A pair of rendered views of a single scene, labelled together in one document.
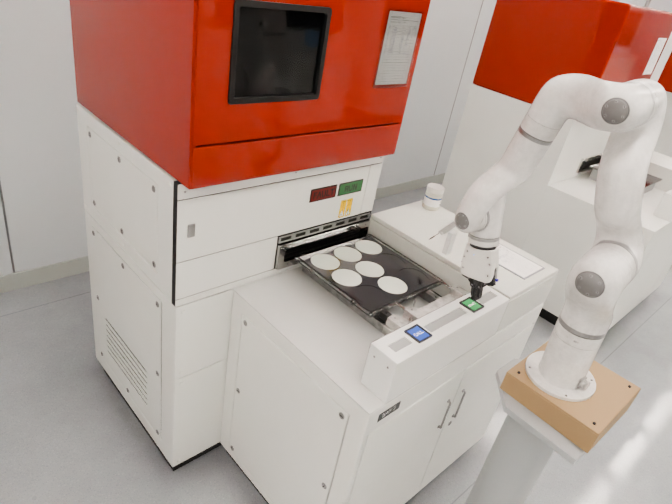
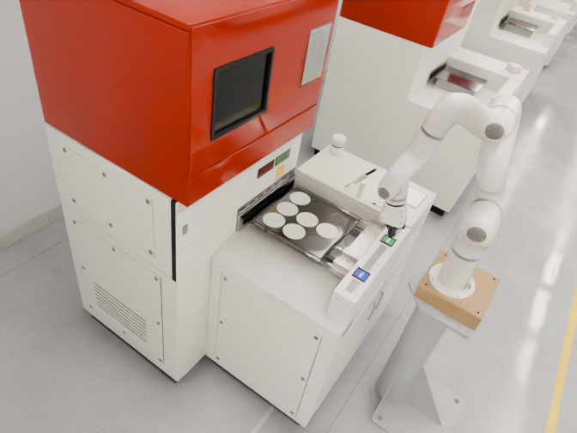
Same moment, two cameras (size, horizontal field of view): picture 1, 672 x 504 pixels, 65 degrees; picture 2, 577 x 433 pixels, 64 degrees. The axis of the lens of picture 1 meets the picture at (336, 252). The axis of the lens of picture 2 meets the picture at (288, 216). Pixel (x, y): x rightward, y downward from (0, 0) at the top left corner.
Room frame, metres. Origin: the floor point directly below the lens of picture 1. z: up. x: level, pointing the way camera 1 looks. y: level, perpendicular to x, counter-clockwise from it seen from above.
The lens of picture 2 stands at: (0.01, 0.37, 2.22)
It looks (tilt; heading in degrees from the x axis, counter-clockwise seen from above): 40 degrees down; 345
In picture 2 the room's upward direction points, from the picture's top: 11 degrees clockwise
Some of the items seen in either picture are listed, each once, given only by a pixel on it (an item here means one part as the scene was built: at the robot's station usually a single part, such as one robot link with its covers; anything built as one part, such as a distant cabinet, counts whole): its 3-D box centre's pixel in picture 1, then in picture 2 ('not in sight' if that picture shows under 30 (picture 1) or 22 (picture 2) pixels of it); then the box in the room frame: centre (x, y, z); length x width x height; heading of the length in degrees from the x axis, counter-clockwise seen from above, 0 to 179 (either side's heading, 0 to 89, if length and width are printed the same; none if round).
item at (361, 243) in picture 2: (430, 317); (358, 251); (1.37, -0.33, 0.87); 0.36 x 0.08 x 0.03; 138
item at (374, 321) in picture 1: (353, 303); (301, 249); (1.40, -0.09, 0.84); 0.50 x 0.02 x 0.03; 48
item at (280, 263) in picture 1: (325, 242); (267, 201); (1.66, 0.04, 0.89); 0.44 x 0.02 x 0.10; 138
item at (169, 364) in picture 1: (221, 312); (184, 257); (1.77, 0.43, 0.41); 0.82 x 0.71 x 0.82; 138
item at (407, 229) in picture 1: (456, 256); (363, 192); (1.76, -0.45, 0.89); 0.62 x 0.35 x 0.14; 48
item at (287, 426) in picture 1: (377, 383); (315, 291); (1.52, -0.25, 0.41); 0.97 x 0.64 x 0.82; 138
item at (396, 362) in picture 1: (440, 337); (371, 268); (1.24, -0.35, 0.89); 0.55 x 0.09 x 0.14; 138
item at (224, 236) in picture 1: (289, 220); (244, 195); (1.54, 0.17, 1.02); 0.82 x 0.03 x 0.40; 138
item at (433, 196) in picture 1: (433, 197); (337, 144); (2.01, -0.35, 1.01); 0.07 x 0.07 x 0.10
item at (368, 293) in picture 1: (369, 269); (306, 219); (1.53, -0.12, 0.90); 0.34 x 0.34 x 0.01; 48
